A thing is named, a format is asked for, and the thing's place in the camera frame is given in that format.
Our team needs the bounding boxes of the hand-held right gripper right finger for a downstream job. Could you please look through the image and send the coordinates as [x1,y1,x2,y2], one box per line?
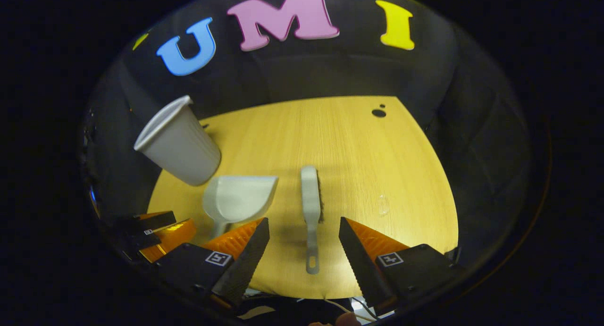
[338,217,465,312]

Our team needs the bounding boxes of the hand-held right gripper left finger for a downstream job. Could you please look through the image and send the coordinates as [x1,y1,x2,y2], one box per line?
[153,217,270,310]

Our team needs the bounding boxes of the grey ribbed garbage bin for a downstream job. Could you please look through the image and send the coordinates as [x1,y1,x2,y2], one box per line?
[134,95,222,186]

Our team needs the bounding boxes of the white plastic dustpan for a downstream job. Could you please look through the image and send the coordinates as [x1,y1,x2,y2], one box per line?
[202,175,279,239]

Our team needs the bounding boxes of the white cable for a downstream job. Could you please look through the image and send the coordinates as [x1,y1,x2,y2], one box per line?
[323,298,378,323]

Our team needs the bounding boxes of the small white broom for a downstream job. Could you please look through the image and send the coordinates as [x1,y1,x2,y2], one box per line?
[301,165,324,275]

